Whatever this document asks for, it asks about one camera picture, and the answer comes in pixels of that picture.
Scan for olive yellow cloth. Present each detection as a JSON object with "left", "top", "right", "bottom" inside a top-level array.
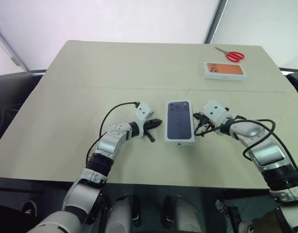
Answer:
[{"left": 252, "top": 206, "right": 298, "bottom": 233}]

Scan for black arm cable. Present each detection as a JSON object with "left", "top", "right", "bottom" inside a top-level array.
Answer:
[
  {"left": 86, "top": 101, "right": 140, "bottom": 168},
  {"left": 194, "top": 117, "right": 278, "bottom": 168}
]

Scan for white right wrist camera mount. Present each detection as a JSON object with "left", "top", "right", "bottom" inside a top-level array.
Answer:
[{"left": 201, "top": 100, "right": 234, "bottom": 127}]

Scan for grey window frame bar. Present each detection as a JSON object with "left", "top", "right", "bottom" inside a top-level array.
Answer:
[{"left": 0, "top": 24, "right": 31, "bottom": 73}]

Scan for dark side furniture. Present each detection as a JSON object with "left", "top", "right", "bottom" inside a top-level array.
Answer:
[{"left": 279, "top": 67, "right": 298, "bottom": 101}]

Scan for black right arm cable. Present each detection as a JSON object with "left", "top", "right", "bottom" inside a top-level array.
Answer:
[{"left": 194, "top": 117, "right": 278, "bottom": 168}]

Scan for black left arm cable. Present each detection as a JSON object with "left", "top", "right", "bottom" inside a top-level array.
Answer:
[{"left": 86, "top": 101, "right": 140, "bottom": 168}]

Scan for red handled scissors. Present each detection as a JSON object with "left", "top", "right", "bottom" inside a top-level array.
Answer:
[{"left": 214, "top": 47, "right": 246, "bottom": 63}]

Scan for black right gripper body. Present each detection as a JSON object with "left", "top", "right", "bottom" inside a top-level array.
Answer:
[{"left": 196, "top": 114, "right": 215, "bottom": 131}]

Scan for black shoe white logo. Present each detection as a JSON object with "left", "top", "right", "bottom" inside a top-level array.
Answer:
[{"left": 21, "top": 200, "right": 38, "bottom": 220}]

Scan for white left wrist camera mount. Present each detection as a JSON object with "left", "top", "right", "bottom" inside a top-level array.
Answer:
[{"left": 135, "top": 101, "right": 154, "bottom": 121}]

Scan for grey left robot leg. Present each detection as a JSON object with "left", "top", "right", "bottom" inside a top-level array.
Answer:
[{"left": 106, "top": 194, "right": 136, "bottom": 233}]

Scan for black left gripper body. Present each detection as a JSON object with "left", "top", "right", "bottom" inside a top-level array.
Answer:
[{"left": 142, "top": 118, "right": 154, "bottom": 136}]

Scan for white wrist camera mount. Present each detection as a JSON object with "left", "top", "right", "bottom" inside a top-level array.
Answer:
[
  {"left": 201, "top": 100, "right": 234, "bottom": 127},
  {"left": 135, "top": 101, "right": 154, "bottom": 121}
]

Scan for orange print phone box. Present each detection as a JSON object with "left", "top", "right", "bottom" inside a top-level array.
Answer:
[{"left": 203, "top": 62, "right": 245, "bottom": 82}]

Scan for black sofa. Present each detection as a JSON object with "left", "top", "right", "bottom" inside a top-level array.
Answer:
[{"left": 0, "top": 69, "right": 47, "bottom": 149}]

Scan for dark window post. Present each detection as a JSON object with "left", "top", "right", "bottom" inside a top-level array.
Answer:
[{"left": 204, "top": 0, "right": 229, "bottom": 45}]

